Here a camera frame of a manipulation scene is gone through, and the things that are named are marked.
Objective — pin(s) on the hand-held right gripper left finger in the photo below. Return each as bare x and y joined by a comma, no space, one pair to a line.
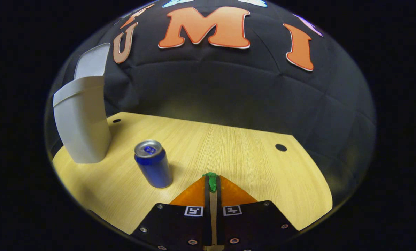
207,202

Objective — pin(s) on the white desktop garbage bin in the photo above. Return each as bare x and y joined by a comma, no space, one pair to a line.
82,125

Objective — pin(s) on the blue pop can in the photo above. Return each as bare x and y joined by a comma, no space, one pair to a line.
155,169

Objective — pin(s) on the white garbage bin lid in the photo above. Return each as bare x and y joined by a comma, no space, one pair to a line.
93,61

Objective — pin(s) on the black backdrop cloth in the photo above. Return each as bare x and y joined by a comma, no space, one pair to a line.
229,87

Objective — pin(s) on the green paper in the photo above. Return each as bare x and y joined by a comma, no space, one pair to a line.
212,181

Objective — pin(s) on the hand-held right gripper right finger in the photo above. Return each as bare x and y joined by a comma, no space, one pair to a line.
218,202

